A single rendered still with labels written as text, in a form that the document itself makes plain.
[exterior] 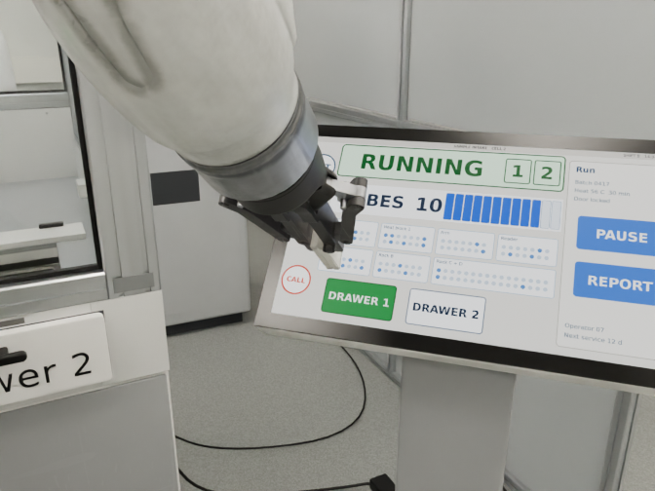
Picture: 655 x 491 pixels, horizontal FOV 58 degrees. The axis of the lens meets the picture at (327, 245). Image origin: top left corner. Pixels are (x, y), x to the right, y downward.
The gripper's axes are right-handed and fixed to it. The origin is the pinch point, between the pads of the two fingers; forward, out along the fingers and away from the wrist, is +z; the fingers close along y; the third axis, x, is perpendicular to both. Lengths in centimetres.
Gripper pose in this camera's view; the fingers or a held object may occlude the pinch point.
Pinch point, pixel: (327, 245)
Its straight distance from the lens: 60.5
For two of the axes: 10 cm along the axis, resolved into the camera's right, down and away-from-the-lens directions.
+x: -1.3, 9.4, -3.2
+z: 2.3, 3.4, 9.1
